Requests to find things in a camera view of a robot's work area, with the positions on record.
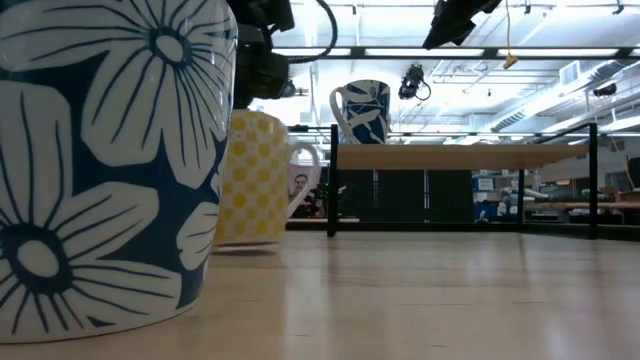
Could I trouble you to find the white ceiling air vent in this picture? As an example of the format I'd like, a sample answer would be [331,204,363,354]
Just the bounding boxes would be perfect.
[558,59,582,87]

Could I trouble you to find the wooden shelf riser black legs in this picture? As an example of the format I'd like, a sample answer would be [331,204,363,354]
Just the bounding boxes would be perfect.
[327,122,600,240]

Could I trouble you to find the yellow hanging cord with plug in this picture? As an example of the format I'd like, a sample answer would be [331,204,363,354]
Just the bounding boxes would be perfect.
[503,0,519,70]

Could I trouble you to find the black ceiling camera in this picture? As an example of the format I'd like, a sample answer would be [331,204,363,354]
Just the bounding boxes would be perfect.
[397,63,433,102]

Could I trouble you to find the yellow white checkered mug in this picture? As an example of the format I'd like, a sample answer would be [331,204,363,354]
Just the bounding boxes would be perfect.
[212,108,322,247]

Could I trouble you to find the black table frame rails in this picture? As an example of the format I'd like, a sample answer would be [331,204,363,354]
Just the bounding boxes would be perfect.
[284,217,640,242]

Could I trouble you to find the person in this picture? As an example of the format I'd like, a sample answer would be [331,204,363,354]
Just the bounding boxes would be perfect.
[288,172,324,219]

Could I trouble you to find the black left wrist camera cable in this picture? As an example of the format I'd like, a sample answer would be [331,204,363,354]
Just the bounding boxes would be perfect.
[285,0,339,65]

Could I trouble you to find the blue mug white leaf print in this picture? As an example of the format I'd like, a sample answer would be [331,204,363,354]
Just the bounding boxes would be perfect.
[328,79,392,146]

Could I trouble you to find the blue mug white flower print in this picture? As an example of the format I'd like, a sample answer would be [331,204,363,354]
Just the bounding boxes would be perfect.
[0,0,239,345]

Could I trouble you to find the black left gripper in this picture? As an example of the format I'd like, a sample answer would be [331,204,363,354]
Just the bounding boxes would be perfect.
[234,0,297,110]

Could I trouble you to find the wooden top metal workbench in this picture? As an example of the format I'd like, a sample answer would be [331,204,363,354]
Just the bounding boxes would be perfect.
[522,199,640,225]

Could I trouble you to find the black overhead rig frame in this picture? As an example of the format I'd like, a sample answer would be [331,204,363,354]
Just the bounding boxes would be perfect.
[272,45,640,61]

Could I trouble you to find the black partition panel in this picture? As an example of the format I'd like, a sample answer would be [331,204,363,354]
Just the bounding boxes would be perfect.
[339,169,474,224]

